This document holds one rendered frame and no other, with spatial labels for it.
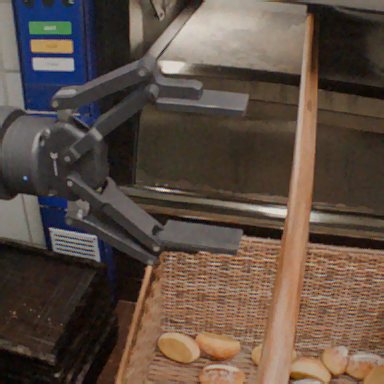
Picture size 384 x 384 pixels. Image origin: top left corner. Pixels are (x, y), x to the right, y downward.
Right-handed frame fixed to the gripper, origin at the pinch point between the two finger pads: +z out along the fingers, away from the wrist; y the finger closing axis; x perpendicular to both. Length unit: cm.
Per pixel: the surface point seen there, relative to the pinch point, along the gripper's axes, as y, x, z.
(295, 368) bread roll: 69, -36, 11
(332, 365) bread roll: 67, -37, 19
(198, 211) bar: 17.0, -17.5, -6.3
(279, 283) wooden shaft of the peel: 12.9, -1.8, 5.2
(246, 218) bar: 17.2, -17.5, -0.3
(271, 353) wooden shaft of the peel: 12.8, 8.0, 5.7
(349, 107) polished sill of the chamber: 18, -55, 14
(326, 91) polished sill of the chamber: 15, -55, 9
